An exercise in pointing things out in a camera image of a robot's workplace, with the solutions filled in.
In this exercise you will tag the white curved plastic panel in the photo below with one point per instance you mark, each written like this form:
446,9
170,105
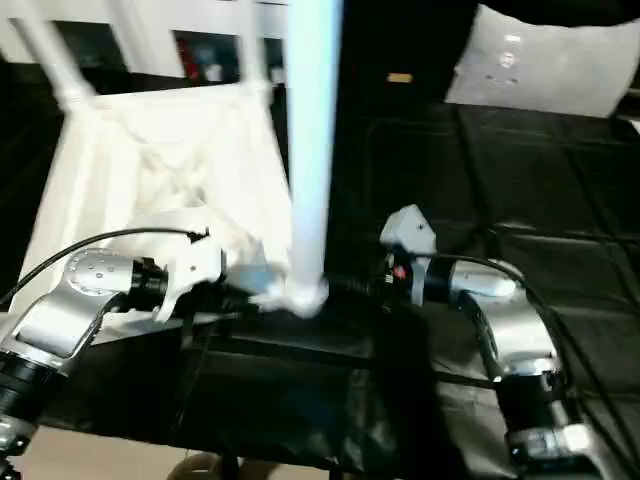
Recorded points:
550,75

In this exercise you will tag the dark left robot foot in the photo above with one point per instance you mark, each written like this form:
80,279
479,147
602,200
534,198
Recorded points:
200,467

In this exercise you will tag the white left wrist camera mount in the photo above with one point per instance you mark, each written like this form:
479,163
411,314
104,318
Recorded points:
195,265

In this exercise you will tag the white glass-door cabinet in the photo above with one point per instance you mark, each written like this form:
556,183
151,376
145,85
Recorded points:
145,40

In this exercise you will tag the small gold label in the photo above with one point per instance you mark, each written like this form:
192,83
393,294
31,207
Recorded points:
400,78

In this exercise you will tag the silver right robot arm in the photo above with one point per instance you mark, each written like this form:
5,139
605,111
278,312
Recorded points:
520,330

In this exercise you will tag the red bottle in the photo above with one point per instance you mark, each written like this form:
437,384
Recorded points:
192,57

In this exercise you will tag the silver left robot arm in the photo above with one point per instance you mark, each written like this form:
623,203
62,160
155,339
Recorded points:
55,320

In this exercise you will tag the white plastic bottle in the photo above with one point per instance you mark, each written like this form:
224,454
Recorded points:
215,72

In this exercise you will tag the white plastic table top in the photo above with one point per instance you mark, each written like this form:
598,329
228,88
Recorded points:
100,175

